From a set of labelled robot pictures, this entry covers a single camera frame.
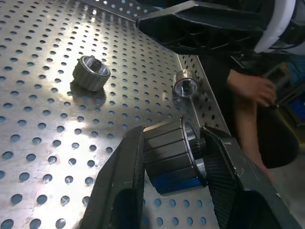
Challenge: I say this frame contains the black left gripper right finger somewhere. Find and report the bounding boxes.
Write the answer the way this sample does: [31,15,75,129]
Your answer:
[200,125,305,229]

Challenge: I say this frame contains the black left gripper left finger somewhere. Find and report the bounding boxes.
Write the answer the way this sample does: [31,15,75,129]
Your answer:
[80,125,146,229]

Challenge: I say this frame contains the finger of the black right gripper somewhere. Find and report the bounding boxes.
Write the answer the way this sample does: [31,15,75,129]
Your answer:
[137,0,265,56]

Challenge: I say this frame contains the person's bare hand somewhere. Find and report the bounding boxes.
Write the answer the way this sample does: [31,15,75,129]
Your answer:
[227,70,278,107]

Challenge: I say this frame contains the person's black garment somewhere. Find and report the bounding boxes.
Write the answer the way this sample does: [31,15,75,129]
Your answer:
[200,53,300,170]

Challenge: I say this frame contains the person's bare leg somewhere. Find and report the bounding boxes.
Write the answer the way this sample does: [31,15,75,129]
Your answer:
[234,94,275,184]

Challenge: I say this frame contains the blue plastic crate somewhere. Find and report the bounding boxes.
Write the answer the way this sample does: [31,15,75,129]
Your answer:
[283,95,305,125]

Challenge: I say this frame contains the perforated metal tray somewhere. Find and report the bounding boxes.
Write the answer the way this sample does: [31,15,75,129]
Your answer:
[0,0,231,229]

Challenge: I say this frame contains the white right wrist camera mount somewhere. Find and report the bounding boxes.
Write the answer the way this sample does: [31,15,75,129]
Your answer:
[254,0,297,53]

